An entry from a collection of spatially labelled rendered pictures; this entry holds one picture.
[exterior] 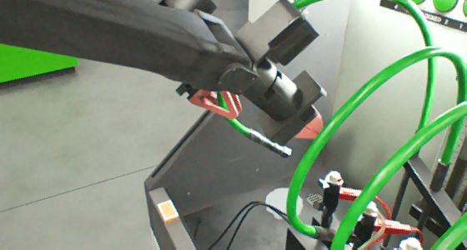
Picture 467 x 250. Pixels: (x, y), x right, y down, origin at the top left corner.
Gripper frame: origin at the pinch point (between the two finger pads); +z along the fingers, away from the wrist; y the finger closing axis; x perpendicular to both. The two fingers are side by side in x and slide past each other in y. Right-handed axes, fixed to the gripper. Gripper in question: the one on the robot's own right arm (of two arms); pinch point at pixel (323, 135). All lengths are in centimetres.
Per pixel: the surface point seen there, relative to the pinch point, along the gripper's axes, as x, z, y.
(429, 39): 6.5, 5.6, 21.5
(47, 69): 302, -11, -170
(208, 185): 28.0, 12.3, -33.7
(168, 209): 15.6, 0.4, -36.7
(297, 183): -11.2, -7.2, -4.9
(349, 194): -0.7, 13.5, -4.9
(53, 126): 216, 9, -164
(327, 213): 0.3, 14.9, -10.6
